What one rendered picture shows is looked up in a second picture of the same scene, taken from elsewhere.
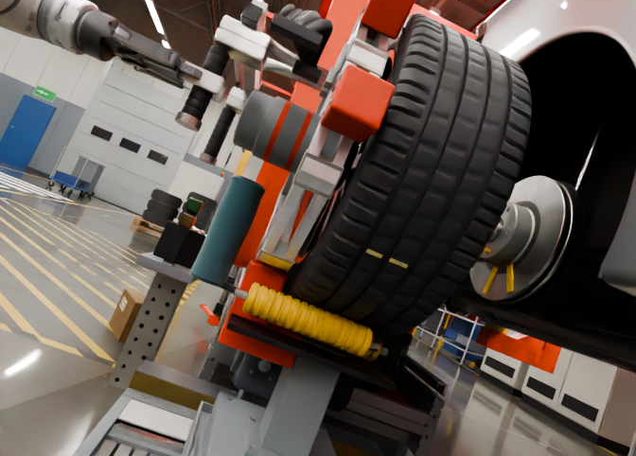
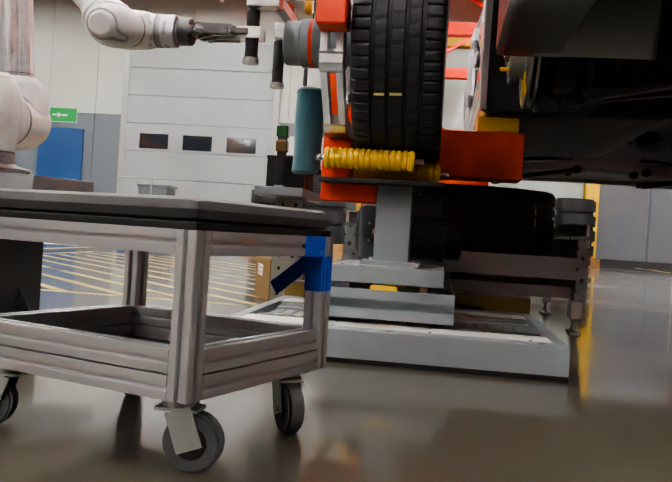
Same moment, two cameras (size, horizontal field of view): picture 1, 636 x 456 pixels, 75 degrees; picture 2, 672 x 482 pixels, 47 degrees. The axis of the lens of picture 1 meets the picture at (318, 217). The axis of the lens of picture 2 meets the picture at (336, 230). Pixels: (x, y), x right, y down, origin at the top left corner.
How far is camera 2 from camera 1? 1.40 m
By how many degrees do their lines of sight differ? 16
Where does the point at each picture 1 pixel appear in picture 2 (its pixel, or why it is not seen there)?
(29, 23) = (150, 41)
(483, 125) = not seen: outside the picture
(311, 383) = (393, 207)
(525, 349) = not seen: outside the picture
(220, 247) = (306, 143)
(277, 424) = (379, 241)
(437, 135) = (385, 10)
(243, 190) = (307, 96)
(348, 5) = not seen: outside the picture
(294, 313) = (356, 155)
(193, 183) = not seen: hidden behind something
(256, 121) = (294, 43)
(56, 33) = (165, 41)
